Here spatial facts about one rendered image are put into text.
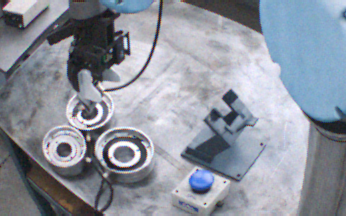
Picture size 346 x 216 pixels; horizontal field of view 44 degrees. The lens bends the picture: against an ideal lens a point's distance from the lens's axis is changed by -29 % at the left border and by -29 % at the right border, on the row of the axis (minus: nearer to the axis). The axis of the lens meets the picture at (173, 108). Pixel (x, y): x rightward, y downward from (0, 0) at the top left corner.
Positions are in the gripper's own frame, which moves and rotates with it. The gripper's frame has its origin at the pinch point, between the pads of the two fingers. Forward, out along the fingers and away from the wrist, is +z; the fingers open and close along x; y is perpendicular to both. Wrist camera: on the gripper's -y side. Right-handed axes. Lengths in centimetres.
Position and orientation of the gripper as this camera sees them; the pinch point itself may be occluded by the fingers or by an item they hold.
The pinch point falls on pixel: (90, 92)
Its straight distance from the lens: 93.9
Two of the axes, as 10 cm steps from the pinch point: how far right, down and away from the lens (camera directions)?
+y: 8.2, 3.9, -4.2
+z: 0.5, 6.9, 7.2
